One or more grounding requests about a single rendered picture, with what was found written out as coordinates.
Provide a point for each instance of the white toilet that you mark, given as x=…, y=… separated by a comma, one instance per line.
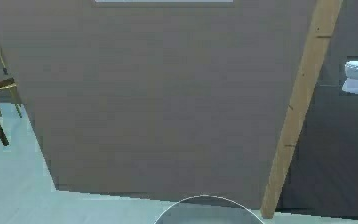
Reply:
x=357, y=77

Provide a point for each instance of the yellow chair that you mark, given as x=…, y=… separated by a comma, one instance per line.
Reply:
x=14, y=96

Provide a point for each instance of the round grey disc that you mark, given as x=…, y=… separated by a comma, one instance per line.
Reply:
x=207, y=213

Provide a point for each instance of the light wooden door frame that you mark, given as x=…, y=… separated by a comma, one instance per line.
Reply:
x=300, y=100

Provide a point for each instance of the framed wall picture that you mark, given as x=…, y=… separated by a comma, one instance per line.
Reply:
x=163, y=2

